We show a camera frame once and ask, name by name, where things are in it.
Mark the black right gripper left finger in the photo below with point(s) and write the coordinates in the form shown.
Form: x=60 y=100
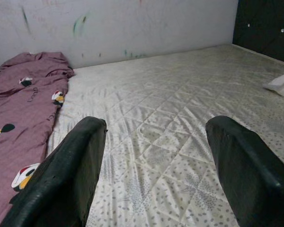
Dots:
x=61 y=184

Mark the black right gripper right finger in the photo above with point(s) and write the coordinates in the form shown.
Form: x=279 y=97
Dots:
x=255 y=184

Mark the white pillow with green tree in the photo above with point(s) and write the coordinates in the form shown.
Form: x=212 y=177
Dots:
x=282 y=86

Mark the purple cartoon print blanket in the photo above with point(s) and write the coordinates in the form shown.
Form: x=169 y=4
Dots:
x=21 y=113

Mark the white quilted mattress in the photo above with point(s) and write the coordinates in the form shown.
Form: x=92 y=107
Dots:
x=161 y=99

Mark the dark tufted headboard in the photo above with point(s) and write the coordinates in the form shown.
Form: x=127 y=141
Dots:
x=265 y=23

